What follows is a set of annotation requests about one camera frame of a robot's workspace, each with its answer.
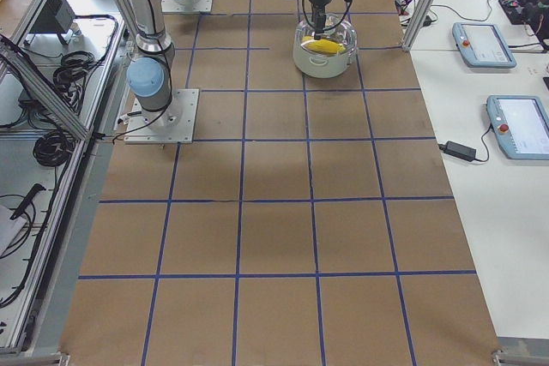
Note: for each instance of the glass pot lid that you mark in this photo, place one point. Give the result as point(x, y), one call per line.
point(343, 33)

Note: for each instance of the yellow corn cob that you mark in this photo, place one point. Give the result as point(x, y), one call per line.
point(323, 46)

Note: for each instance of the white cooking pot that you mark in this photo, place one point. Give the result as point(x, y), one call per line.
point(327, 57)

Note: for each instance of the far blue teach pendant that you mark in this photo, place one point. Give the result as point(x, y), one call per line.
point(482, 45)

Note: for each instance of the blue teach pendant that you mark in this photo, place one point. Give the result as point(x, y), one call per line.
point(482, 45)
point(520, 125)

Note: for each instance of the black power adapter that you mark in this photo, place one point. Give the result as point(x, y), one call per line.
point(458, 150)

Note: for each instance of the brown paper table mat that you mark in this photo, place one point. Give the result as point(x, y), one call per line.
point(310, 222)

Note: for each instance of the near blue teach pendant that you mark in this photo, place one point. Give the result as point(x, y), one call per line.
point(520, 125)

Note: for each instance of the aluminium side frame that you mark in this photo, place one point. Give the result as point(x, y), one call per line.
point(61, 86)

